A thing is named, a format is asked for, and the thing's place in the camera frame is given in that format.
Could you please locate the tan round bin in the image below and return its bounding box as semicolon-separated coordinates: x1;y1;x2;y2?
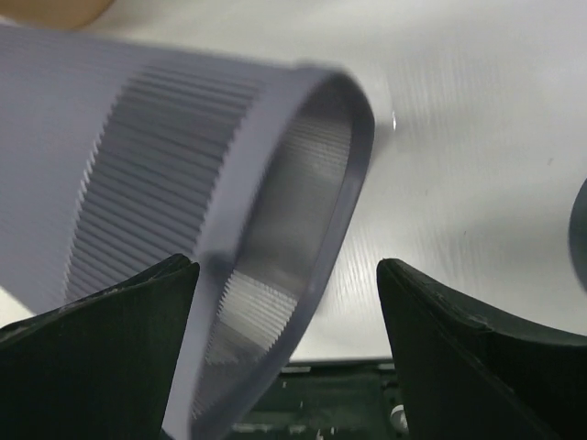
1;0;115;29

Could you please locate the dark navy round bin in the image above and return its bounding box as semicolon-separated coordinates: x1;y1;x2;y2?
568;181;587;291

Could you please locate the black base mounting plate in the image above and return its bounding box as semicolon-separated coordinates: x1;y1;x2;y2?
228;358;410;440

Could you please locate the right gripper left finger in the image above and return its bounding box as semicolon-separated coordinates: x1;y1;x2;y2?
1;254;199;439

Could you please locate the light grey round bin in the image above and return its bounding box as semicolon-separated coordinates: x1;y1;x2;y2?
1;25;374;439

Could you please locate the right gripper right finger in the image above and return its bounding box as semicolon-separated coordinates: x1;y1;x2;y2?
376;258;586;439

